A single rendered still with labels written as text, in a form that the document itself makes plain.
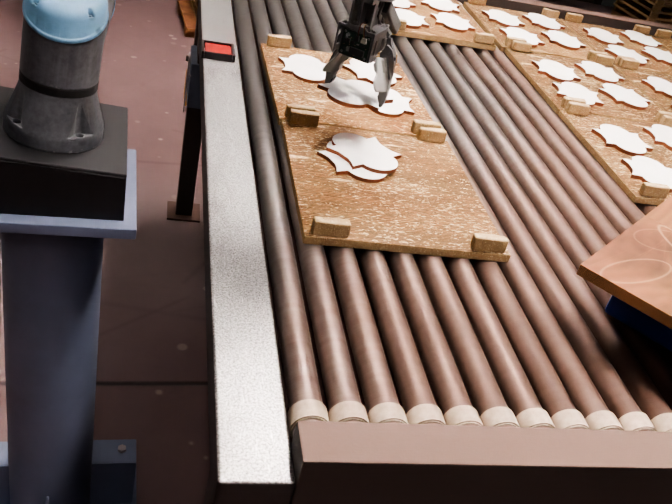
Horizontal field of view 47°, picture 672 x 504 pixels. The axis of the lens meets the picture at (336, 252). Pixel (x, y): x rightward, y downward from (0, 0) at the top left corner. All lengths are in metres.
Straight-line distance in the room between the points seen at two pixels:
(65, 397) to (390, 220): 0.72
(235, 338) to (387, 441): 0.25
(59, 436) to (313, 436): 0.88
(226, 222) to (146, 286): 1.36
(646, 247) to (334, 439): 0.61
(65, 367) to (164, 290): 1.07
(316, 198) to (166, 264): 1.43
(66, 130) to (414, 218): 0.57
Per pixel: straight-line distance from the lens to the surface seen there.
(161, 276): 2.62
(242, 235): 1.21
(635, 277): 1.18
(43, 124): 1.27
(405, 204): 1.36
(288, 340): 1.03
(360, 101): 1.44
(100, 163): 1.27
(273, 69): 1.79
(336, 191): 1.34
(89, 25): 1.22
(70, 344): 1.50
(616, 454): 1.01
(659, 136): 2.05
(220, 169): 1.38
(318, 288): 1.13
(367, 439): 0.88
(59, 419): 1.63
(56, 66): 1.23
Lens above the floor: 1.58
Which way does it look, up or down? 33 degrees down
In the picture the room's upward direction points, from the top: 14 degrees clockwise
